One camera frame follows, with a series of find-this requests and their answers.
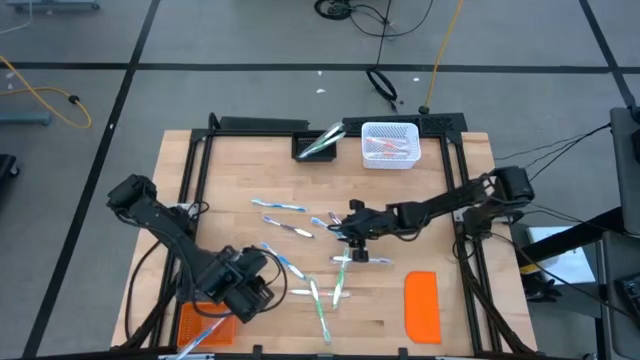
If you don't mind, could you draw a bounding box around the black flat panel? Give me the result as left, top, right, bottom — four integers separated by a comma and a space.
218, 115, 310, 133

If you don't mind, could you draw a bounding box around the black coiled floor cable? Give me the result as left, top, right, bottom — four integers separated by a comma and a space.
313, 0, 435, 39

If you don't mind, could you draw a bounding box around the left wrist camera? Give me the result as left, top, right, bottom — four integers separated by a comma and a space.
232, 249, 269, 281

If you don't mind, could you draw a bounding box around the grey translucent bin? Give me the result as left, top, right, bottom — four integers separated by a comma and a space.
176, 248, 221, 302

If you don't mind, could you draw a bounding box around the green toothbrush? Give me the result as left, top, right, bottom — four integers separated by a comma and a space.
297, 130, 348, 160
308, 276, 333, 345
304, 121, 346, 154
331, 244, 351, 310

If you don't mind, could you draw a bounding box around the blue toothbrush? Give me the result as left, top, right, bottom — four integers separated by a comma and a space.
309, 216, 346, 239
250, 197, 310, 213
172, 315, 227, 360
259, 243, 307, 282

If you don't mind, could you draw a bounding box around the white paper sheet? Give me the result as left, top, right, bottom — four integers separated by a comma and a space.
527, 225, 597, 287

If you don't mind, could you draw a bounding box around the black mesh basket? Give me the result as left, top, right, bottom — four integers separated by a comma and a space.
291, 129, 339, 164

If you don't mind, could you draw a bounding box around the black hanging cable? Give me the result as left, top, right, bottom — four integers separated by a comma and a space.
366, 0, 400, 113

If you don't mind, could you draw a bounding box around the black desk beam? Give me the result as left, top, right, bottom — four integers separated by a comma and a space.
519, 205, 626, 265

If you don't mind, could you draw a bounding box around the grey desk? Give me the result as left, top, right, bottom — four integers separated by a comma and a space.
608, 105, 640, 235
599, 230, 640, 360

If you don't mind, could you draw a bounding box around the black keyboard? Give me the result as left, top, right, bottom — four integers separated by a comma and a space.
613, 273, 640, 321

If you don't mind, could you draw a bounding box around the blue-grey cart base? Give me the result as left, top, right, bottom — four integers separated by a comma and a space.
0, 111, 54, 127
5, 0, 101, 12

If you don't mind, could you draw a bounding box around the silver label strip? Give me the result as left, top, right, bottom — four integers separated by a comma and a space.
157, 352, 216, 360

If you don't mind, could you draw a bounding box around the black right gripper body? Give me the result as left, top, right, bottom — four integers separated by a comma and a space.
344, 199, 396, 263

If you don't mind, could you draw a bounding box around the orange perforated basket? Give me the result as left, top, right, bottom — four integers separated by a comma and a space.
177, 301, 238, 348

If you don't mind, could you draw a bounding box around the black perforated panel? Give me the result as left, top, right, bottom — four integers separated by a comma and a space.
343, 112, 469, 137

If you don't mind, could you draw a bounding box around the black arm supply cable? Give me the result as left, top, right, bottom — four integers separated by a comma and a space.
123, 232, 169, 344

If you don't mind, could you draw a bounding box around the yellow floor cable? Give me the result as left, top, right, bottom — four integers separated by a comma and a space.
0, 54, 93, 130

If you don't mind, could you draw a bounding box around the black glove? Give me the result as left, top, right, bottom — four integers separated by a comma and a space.
524, 273, 564, 304

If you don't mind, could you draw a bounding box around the black caster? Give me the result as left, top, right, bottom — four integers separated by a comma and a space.
0, 153, 21, 182

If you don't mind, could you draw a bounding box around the white perforated basket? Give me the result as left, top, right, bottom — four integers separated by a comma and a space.
360, 121, 422, 170

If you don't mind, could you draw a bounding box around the yellow hanging power cable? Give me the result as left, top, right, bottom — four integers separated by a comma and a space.
423, 0, 465, 112

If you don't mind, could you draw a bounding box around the orange toothbrush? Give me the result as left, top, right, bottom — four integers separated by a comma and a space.
372, 142, 414, 159
287, 288, 351, 299
364, 135, 409, 151

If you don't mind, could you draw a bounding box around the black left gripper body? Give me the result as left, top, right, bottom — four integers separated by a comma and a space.
207, 247, 276, 325

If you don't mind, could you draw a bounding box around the orange plastic lid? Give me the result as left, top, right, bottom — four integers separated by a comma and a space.
403, 270, 444, 346

